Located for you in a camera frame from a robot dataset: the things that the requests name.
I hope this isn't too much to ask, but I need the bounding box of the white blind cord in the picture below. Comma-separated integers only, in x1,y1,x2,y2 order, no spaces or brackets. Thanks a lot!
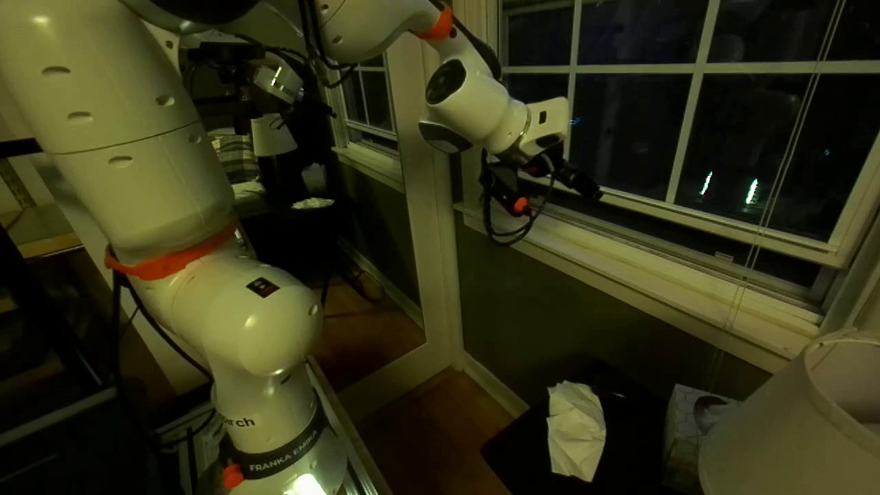
714,0,850,386

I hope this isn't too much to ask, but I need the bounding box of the white lamp shade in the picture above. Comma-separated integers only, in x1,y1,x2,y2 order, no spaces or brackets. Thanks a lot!
697,329,880,495

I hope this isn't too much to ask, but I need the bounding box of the white framed floor mirror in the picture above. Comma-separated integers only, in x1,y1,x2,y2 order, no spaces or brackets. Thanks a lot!
41,0,465,421

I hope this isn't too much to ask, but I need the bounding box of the white framed window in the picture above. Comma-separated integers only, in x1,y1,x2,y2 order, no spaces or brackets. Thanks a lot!
455,0,880,375

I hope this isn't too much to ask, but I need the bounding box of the black side table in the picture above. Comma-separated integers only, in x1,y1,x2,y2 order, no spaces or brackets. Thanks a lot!
480,360,702,495

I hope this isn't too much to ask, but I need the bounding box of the crumpled white tissue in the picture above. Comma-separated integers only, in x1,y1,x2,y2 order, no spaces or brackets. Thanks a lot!
546,381,608,483

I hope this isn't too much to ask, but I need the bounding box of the patterned tissue box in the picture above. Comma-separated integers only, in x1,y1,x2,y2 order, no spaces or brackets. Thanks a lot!
663,383,742,494

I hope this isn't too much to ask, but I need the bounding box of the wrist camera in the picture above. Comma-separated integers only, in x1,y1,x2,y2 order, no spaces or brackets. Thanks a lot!
487,159,531,212

